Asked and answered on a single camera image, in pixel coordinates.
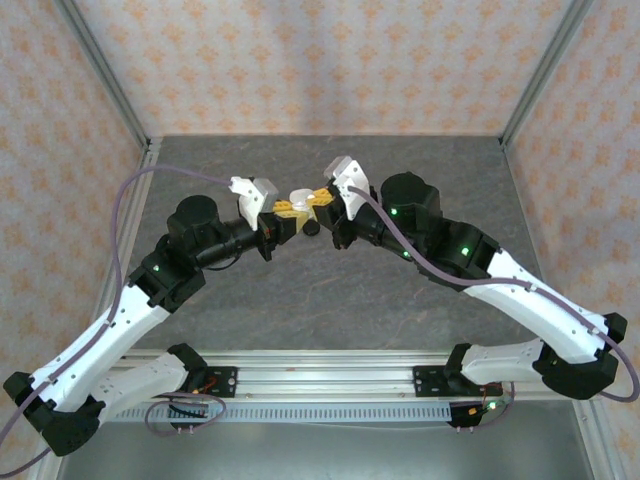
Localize white charging case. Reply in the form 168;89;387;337
288;187;317;212

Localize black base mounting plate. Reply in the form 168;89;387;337
192;366;239;400
412;365;454;399

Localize base wiring connector block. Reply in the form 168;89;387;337
467;398;501;419

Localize grey metal panel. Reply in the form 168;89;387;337
54;419;599;480

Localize aluminium side rail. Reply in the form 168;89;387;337
24;139;162;480
499;141;620;480

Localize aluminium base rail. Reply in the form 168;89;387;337
54;348;599;404

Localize aluminium frame post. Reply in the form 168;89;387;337
499;0;596;149
52;0;154;151

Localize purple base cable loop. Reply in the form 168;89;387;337
143;387;227;436
457;394;516;432

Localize slotted grey cable duct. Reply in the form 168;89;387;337
74;403;454;422

